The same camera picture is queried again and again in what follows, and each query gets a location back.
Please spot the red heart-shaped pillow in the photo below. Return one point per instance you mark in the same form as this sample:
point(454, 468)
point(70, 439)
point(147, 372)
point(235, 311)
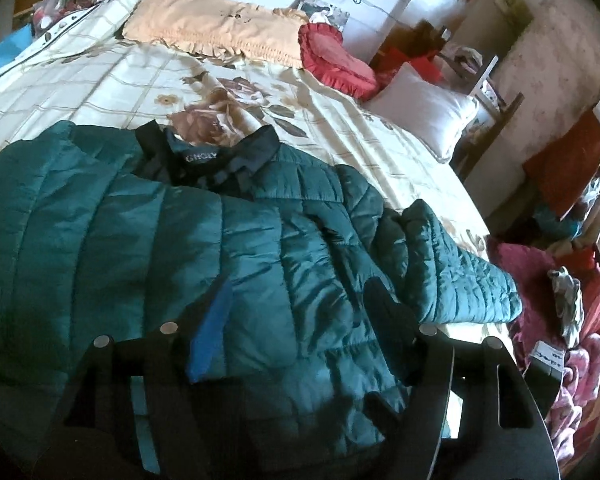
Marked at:
point(335, 60)

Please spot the white pillow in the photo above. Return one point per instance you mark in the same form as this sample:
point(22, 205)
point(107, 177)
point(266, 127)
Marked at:
point(425, 105)

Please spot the peach frilled pillow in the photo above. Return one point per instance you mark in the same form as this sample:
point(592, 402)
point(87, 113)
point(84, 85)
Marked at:
point(205, 20)

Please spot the red cloth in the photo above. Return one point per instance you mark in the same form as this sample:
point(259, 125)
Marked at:
point(415, 62)

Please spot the floral bed sheet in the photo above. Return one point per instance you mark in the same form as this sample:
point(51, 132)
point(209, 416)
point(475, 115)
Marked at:
point(330, 125)

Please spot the green puffer jacket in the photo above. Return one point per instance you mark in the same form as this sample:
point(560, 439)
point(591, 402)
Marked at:
point(230, 240)

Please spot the red cushion panel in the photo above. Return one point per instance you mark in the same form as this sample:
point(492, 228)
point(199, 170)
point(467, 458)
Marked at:
point(565, 165)

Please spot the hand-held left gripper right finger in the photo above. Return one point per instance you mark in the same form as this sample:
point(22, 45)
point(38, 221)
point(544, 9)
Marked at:
point(387, 305)

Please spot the wooden chair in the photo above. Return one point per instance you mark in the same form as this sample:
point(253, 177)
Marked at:
point(500, 110)

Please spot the blue cloth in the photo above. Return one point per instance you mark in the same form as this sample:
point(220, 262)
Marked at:
point(5, 47)

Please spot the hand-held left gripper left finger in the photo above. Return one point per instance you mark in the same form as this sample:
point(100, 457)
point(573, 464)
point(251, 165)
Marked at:
point(211, 330)

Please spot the photo wall poster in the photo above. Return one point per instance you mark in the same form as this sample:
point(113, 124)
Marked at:
point(325, 10)

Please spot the pink patterned blanket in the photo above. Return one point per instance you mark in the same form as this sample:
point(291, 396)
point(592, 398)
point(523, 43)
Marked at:
point(525, 280)

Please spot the grey crumpled cloth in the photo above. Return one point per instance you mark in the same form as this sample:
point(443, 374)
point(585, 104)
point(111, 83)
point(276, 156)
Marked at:
point(566, 305)

